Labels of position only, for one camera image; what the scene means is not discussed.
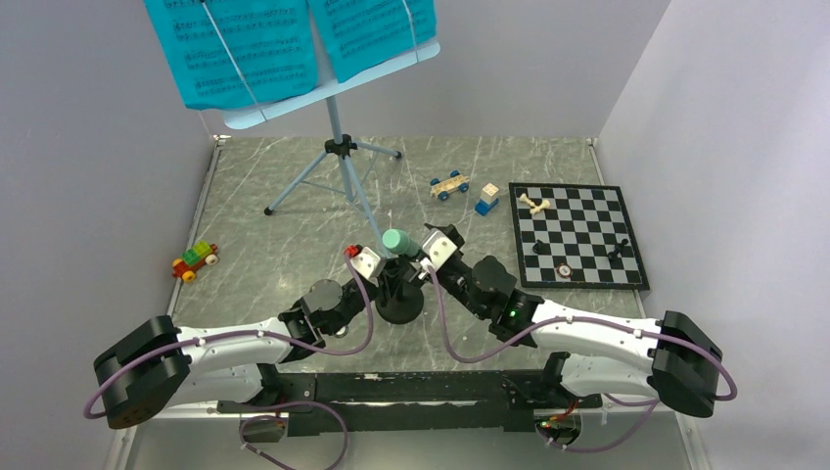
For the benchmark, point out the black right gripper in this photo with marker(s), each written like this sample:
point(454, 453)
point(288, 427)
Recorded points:
point(448, 230)

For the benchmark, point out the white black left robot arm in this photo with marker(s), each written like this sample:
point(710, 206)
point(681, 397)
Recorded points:
point(160, 364)

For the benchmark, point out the teal sheet music left page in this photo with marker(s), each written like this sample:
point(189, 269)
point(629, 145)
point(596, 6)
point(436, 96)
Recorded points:
point(227, 55)

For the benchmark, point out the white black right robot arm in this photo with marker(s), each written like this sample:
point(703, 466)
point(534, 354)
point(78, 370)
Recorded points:
point(671, 359)

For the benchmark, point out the light blue music stand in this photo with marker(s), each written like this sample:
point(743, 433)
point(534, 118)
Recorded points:
point(341, 145)

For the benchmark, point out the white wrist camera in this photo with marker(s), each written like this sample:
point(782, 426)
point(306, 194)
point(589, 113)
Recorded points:
point(367, 263)
point(438, 249)

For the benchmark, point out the beige toy car blue wheels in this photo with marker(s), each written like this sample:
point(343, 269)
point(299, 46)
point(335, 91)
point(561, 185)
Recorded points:
point(443, 188)

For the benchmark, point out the teal sheet music page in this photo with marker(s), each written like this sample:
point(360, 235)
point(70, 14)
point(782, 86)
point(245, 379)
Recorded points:
point(227, 55)
point(360, 34)

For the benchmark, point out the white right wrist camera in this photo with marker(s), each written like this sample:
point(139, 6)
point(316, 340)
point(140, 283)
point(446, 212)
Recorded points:
point(438, 249)

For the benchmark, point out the blue white toy block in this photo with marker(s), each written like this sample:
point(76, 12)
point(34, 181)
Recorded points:
point(488, 199)

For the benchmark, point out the mint green toy microphone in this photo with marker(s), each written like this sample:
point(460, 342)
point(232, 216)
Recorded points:
point(397, 242)

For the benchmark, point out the red white poker chip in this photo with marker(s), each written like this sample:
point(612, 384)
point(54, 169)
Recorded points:
point(564, 270)

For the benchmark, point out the black microphone desk stand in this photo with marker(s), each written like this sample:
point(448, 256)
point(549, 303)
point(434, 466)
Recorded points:
point(403, 313)

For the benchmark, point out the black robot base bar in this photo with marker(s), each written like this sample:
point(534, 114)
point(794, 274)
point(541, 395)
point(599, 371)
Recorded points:
point(413, 401)

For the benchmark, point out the black chess pawn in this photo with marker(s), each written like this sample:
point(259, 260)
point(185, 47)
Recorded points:
point(540, 248)

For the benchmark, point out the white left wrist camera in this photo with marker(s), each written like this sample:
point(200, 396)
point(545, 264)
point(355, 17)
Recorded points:
point(367, 263)

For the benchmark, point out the teal sheet music right page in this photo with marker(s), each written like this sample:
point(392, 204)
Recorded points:
point(360, 34)

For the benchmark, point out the black chess piece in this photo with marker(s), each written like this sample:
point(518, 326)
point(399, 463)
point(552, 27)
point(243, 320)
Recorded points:
point(617, 252)

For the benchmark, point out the cream chess piece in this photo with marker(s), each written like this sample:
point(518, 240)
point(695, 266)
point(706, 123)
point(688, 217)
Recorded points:
point(540, 207)
point(524, 199)

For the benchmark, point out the black white chessboard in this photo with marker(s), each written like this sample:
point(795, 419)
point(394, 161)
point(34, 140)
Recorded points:
point(582, 225)

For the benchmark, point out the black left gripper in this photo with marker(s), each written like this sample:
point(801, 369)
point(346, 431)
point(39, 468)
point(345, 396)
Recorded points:
point(390, 281)

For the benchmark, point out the red green brick toy car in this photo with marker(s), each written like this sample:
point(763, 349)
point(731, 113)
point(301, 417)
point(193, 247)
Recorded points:
point(192, 260)

